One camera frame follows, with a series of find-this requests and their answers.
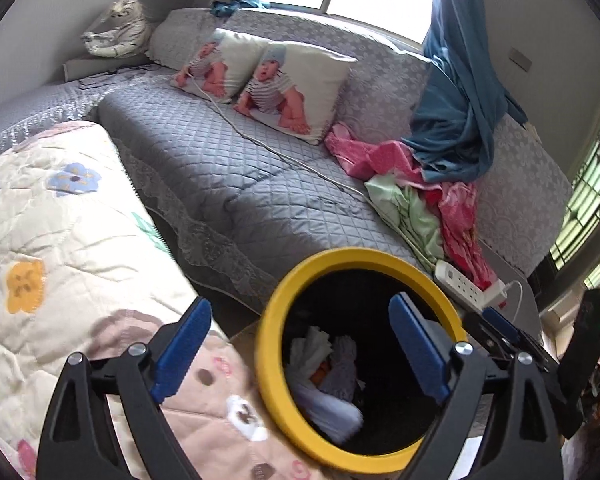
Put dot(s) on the white power strip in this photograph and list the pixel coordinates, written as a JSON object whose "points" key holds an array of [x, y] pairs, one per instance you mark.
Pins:
{"points": [[460, 282]]}

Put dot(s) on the orange fruit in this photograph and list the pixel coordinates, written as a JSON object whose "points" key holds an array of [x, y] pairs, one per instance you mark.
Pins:
{"points": [[321, 375]]}

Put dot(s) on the white tiger plush toy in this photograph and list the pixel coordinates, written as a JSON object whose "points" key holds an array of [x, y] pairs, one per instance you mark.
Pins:
{"points": [[120, 27]]}

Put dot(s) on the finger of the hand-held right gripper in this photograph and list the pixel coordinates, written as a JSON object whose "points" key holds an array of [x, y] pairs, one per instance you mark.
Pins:
{"points": [[500, 325]]}

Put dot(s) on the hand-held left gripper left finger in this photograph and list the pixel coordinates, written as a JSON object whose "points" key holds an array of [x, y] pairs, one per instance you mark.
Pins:
{"points": [[180, 350]]}

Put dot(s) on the green floral cloth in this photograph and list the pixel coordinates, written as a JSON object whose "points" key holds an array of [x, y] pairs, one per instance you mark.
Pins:
{"points": [[410, 215]]}

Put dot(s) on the yellow-rimmed black trash bin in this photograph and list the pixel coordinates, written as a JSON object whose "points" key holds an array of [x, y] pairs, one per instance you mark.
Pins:
{"points": [[270, 360]]}

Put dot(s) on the white foam fruit net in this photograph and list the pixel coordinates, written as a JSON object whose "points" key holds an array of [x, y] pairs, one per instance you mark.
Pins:
{"points": [[342, 365]]}

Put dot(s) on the wall socket plate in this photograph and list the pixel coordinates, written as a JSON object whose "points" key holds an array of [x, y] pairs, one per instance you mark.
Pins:
{"points": [[520, 59]]}

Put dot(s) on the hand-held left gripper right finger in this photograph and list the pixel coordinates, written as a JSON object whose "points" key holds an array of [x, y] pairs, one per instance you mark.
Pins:
{"points": [[420, 345]]}

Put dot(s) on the white charger plug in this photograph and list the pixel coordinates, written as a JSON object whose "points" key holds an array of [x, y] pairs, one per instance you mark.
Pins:
{"points": [[497, 292]]}

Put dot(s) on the grey quilted sofa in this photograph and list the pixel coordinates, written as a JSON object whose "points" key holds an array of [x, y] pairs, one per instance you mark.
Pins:
{"points": [[220, 160]]}

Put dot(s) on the pink floral blanket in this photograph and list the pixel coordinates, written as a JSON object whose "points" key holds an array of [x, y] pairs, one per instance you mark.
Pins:
{"points": [[460, 220]]}

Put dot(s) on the white tissue paper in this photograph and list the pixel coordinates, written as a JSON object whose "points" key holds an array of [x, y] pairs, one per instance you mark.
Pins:
{"points": [[310, 347]]}

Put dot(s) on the cartoon bear printed blanket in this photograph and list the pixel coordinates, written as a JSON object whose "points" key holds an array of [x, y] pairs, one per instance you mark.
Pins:
{"points": [[55, 260]]}

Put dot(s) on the baby print pillow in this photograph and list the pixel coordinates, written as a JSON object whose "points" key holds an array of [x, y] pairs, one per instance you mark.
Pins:
{"points": [[290, 95], [215, 65]]}

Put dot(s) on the grilled side window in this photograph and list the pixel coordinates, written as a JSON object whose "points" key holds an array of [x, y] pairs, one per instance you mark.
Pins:
{"points": [[590, 185]]}

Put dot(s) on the grey side table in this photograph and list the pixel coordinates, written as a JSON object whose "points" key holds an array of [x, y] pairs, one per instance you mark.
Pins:
{"points": [[522, 270]]}

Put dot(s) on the white clothes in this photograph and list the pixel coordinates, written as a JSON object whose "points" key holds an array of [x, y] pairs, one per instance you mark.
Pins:
{"points": [[330, 410]]}

